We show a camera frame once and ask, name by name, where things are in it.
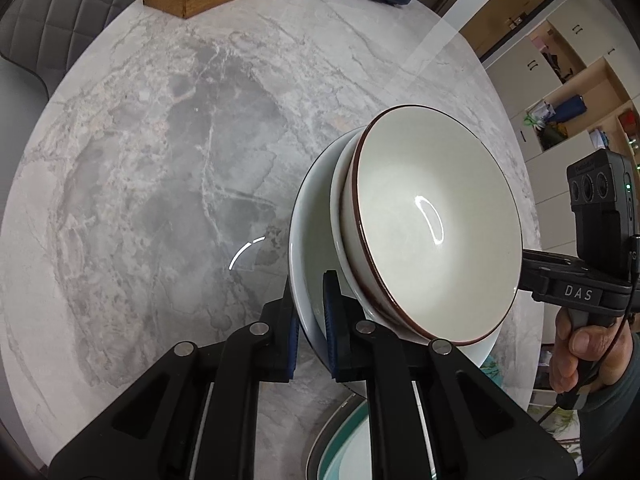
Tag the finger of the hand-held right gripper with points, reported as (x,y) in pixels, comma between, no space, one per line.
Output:
(532,275)

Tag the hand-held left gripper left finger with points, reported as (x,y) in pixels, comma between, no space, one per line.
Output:
(294,345)

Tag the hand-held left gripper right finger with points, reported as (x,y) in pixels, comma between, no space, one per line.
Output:
(331,330)

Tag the large white bowl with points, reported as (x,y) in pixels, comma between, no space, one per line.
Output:
(312,240)

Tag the teal floral plate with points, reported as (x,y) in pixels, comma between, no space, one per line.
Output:
(345,442)

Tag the cream bowl with brown rim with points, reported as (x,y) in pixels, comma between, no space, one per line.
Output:
(430,220)

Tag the person's right hand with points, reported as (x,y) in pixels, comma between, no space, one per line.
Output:
(580,355)

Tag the red container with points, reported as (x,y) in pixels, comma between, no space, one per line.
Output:
(630,122)

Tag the blue bag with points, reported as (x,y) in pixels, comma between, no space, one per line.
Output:
(567,110)

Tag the grey quilted chair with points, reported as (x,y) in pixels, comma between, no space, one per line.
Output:
(65,15)

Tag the beige wall cabinet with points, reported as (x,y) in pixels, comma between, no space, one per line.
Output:
(520,75)

